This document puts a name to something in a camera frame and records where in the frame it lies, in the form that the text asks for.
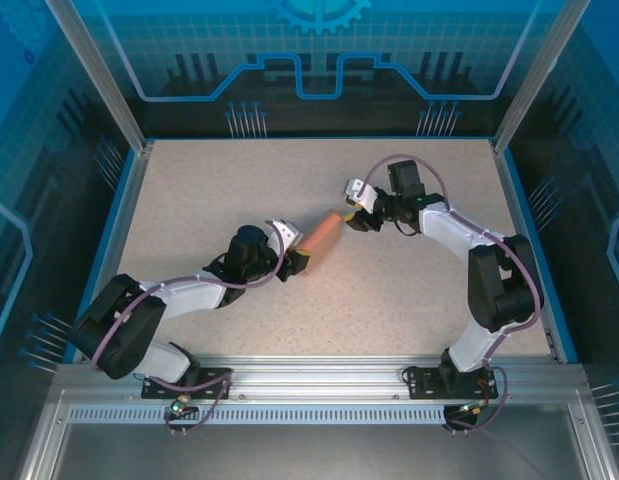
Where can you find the pink cardboard paper box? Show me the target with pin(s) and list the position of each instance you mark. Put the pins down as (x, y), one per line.
(321, 237)

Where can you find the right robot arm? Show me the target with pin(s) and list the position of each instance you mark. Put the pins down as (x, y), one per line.
(494, 290)

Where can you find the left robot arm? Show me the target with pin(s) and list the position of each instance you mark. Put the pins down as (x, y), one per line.
(119, 330)

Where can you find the right blue table rim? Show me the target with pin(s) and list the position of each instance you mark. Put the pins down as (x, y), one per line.
(531, 225)

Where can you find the blue table rim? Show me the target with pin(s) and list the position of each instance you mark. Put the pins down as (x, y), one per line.
(531, 225)
(109, 225)

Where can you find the left blue table rim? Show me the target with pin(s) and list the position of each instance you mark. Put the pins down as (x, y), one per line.
(109, 225)

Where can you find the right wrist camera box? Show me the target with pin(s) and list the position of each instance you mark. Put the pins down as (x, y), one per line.
(366, 192)

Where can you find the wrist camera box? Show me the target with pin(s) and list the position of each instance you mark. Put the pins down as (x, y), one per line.
(366, 192)
(286, 232)

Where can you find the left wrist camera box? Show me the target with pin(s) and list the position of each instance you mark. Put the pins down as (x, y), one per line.
(286, 232)

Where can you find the aluminium frame rail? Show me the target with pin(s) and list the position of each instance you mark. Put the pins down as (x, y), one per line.
(314, 375)

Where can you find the left aluminium table side rail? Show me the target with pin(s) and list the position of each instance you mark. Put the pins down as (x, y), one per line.
(122, 225)

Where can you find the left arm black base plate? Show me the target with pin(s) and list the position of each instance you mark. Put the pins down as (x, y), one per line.
(214, 377)

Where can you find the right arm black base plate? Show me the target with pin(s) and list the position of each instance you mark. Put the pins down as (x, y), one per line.
(419, 385)

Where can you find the right aluminium frame post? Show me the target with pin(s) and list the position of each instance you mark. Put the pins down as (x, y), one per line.
(531, 85)

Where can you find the aluminium frame post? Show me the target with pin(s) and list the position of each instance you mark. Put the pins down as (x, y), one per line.
(531, 85)
(108, 85)

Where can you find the left aluminium frame post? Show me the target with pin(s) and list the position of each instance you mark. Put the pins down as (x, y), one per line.
(108, 85)

